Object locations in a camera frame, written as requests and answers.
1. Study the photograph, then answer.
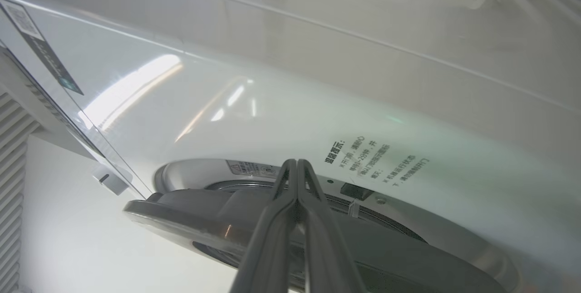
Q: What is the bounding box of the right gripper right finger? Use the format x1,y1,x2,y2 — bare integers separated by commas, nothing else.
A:
297,159,366,293

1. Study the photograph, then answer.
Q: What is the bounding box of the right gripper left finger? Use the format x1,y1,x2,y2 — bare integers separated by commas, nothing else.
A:
229,159,298,293

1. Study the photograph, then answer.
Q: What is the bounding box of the dark round washing machine door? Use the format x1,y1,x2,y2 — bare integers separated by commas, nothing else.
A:
123,189,509,293

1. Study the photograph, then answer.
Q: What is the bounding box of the white washing machine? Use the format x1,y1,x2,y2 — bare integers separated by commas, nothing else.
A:
0,0,581,293

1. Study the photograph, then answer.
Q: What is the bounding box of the triangle warning label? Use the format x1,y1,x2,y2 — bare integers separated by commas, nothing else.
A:
226,160,278,178

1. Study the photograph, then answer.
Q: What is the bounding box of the dark strip QR sticker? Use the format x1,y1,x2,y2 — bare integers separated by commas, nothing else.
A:
0,0,85,96

